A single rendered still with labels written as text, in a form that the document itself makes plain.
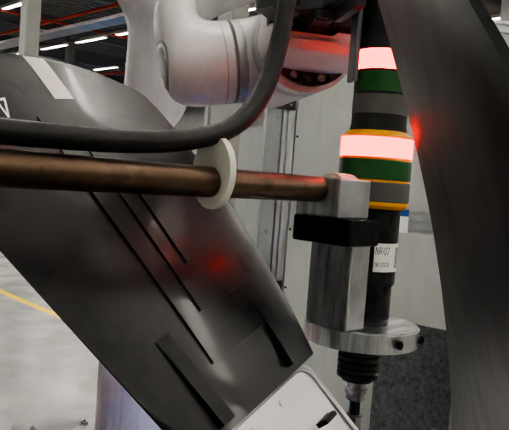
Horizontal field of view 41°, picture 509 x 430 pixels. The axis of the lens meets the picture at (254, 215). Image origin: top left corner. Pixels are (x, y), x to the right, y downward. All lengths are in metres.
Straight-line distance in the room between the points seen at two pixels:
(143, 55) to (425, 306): 1.69
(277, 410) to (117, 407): 0.72
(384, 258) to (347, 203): 0.05
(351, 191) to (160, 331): 0.13
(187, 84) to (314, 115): 1.69
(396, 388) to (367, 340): 2.03
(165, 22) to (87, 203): 0.32
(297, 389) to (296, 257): 1.91
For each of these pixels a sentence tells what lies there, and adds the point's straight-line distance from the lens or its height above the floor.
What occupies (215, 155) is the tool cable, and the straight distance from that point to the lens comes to 0.32.
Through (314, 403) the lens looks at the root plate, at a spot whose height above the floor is 1.27.
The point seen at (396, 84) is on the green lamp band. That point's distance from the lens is 0.42.
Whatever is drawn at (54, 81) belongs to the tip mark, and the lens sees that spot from 0.41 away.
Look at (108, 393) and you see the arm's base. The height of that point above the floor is 1.05.
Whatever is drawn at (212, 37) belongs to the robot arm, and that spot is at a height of 1.51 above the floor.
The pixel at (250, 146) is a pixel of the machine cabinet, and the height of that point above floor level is 1.92.
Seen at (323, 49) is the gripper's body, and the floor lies 1.48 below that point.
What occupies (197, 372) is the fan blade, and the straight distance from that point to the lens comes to 0.34.
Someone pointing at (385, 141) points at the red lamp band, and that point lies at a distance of 0.41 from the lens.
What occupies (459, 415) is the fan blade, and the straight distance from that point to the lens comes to 0.16.
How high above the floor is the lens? 1.39
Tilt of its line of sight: 3 degrees down
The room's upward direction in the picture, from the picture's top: 4 degrees clockwise
